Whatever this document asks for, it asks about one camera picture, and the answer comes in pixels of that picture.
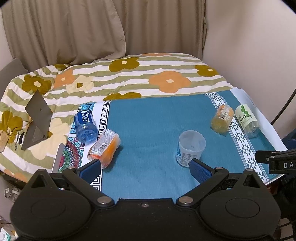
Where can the floral striped quilt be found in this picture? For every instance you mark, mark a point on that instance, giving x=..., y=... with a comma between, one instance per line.
x=65, y=88

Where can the green white label bottle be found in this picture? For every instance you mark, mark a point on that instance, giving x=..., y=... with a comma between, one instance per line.
x=247, y=120

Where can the blue plastic bottle cup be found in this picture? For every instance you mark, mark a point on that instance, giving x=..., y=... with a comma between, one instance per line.
x=86, y=130

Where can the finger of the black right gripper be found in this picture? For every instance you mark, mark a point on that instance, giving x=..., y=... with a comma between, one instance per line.
x=268, y=156

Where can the beige curtain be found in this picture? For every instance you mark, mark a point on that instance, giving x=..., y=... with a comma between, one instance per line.
x=42, y=33

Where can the yellow orange label bottle cup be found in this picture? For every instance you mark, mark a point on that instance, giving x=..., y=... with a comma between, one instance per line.
x=222, y=120

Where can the orange juice bottle cup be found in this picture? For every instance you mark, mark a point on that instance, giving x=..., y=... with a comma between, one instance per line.
x=104, y=149

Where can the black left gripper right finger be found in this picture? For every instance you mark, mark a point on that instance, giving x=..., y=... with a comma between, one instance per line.
x=209, y=179

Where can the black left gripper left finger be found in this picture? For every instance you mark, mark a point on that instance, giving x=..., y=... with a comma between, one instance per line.
x=80, y=180

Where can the clear cup blue white label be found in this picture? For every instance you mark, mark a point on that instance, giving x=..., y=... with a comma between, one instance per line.
x=191, y=145

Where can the teal patterned mat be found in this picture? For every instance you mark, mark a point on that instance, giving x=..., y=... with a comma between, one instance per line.
x=145, y=166

